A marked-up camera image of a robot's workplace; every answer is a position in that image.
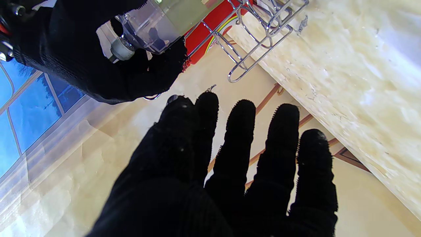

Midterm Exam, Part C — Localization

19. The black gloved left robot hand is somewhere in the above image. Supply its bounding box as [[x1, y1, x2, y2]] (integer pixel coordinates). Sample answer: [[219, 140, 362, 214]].
[[87, 92, 338, 237]]

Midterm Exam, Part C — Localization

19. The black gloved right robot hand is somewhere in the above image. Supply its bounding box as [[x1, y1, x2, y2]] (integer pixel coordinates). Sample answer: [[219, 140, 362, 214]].
[[0, 0, 189, 105]]

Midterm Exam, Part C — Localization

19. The clear square oil bottle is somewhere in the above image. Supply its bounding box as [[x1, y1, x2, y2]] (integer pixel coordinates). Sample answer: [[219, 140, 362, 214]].
[[110, 0, 224, 63]]

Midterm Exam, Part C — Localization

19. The red ketchup squeeze bottle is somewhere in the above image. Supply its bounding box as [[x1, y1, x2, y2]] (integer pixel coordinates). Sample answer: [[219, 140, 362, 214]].
[[184, 0, 254, 65]]

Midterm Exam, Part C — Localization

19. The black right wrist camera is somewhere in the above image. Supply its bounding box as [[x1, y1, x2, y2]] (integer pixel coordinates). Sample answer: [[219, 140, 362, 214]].
[[0, 3, 25, 62]]

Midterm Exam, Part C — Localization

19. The chrome wire condiment rack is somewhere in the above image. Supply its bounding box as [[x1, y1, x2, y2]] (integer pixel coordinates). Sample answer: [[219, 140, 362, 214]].
[[143, 0, 310, 101]]

